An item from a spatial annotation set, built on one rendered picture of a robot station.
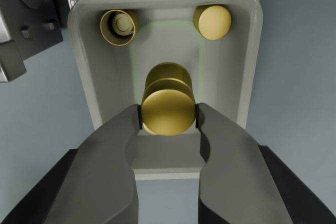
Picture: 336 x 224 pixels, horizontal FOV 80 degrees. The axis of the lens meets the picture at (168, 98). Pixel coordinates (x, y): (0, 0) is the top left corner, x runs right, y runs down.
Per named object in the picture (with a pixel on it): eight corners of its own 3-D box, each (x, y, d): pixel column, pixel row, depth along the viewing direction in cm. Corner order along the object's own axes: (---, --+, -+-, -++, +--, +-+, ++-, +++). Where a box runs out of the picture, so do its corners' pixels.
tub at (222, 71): (238, -14, 24) (270, -16, 16) (222, 136, 34) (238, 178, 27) (92, -7, 24) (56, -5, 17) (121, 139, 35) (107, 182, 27)
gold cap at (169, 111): (190, 102, 17) (197, 137, 13) (147, 104, 17) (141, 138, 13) (191, 61, 15) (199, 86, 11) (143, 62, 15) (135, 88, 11)
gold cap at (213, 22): (198, -3, 23) (204, -1, 19) (227, 6, 23) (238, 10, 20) (188, 29, 25) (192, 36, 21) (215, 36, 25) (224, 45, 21)
